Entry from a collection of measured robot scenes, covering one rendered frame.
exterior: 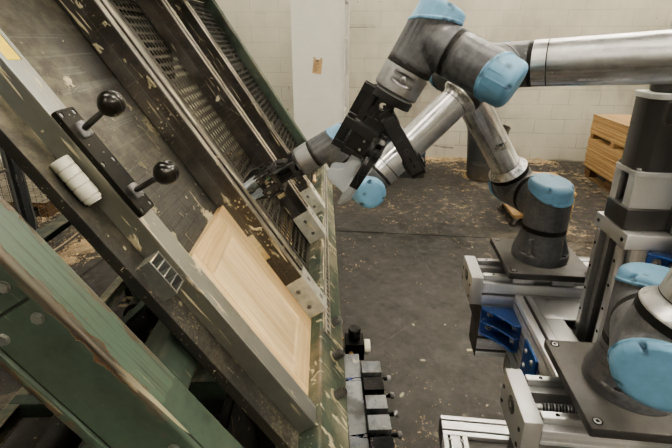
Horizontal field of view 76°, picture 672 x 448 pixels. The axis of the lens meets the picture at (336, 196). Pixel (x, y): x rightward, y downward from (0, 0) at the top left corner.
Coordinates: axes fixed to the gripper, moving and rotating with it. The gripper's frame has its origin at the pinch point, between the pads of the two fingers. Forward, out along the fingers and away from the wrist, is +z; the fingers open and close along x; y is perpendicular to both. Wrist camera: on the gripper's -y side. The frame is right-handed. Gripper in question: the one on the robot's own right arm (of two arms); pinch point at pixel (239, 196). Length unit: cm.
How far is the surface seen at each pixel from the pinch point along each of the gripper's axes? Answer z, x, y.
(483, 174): -110, 207, -388
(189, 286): -2.4, -0.3, 47.6
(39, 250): -5, -20, 69
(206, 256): -0.8, 0.3, 34.5
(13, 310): -1, -16, 72
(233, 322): -3.4, 10.5, 46.0
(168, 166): -15, -19, 51
